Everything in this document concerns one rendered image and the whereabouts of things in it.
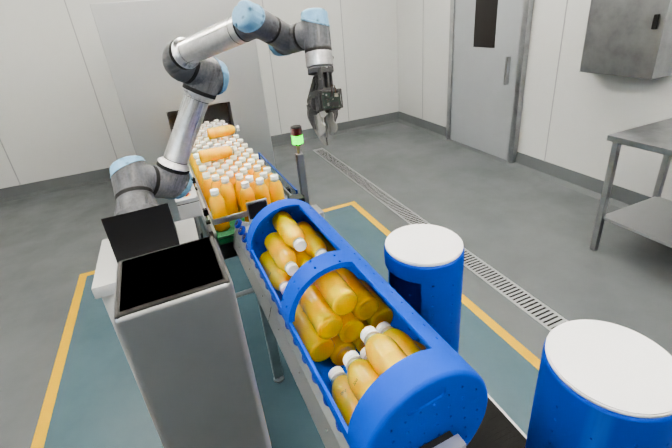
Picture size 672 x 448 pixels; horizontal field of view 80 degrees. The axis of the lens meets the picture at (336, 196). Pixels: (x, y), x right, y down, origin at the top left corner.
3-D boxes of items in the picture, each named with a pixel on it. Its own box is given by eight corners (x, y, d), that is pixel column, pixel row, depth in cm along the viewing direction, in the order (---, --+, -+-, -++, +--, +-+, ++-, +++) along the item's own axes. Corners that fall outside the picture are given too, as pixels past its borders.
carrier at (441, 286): (411, 372, 201) (378, 413, 182) (410, 219, 164) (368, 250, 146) (465, 403, 183) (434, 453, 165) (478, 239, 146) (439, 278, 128)
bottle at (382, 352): (436, 382, 73) (382, 319, 89) (403, 402, 71) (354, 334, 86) (439, 405, 76) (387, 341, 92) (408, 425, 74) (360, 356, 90)
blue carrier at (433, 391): (376, 517, 78) (351, 428, 64) (258, 279, 151) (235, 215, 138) (490, 438, 86) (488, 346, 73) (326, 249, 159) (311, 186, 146)
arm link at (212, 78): (135, 188, 147) (182, 43, 135) (172, 191, 159) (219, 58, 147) (150, 203, 140) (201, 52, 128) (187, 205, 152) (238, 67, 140)
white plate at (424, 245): (410, 217, 163) (411, 219, 164) (369, 248, 145) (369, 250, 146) (476, 236, 146) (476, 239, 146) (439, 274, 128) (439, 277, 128)
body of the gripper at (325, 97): (318, 112, 108) (313, 65, 106) (308, 114, 115) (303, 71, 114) (344, 110, 110) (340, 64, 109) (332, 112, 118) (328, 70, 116)
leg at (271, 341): (275, 384, 219) (256, 292, 193) (272, 377, 224) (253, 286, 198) (285, 380, 222) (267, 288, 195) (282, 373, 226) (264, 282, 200)
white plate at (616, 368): (726, 410, 80) (724, 414, 81) (631, 314, 105) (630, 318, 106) (587, 420, 81) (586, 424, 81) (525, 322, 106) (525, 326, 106)
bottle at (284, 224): (268, 221, 142) (284, 245, 126) (282, 207, 142) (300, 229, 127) (280, 233, 146) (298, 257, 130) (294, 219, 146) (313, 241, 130)
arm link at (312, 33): (310, 17, 115) (334, 9, 110) (314, 56, 117) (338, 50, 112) (291, 12, 109) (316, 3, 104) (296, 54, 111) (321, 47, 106)
